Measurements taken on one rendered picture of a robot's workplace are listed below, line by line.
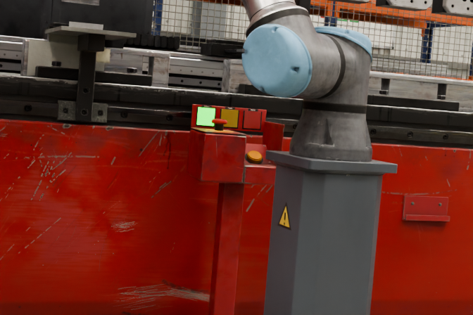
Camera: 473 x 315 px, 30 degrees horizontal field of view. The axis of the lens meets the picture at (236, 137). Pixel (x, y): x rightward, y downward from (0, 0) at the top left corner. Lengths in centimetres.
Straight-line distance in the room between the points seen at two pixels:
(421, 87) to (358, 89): 119
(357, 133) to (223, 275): 77
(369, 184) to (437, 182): 110
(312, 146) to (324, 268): 21
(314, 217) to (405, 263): 114
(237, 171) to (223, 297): 33
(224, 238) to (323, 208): 70
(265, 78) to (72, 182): 92
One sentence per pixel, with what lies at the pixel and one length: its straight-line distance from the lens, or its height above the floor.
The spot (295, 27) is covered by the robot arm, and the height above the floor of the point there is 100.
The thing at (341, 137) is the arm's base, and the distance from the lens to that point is 156.
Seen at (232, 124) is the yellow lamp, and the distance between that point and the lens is 228.
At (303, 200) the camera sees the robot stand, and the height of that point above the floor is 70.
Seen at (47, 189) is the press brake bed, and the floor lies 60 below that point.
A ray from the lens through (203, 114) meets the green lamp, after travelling 226.
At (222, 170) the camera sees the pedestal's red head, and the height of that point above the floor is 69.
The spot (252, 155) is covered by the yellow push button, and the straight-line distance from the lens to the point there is 221.
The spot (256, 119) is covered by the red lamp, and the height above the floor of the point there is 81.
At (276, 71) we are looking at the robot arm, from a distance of 145.
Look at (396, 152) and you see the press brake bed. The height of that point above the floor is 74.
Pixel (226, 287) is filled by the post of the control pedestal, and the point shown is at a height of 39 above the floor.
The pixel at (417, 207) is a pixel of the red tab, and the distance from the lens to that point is 264.
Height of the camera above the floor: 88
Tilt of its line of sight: 3 degrees down
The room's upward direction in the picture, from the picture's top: 5 degrees clockwise
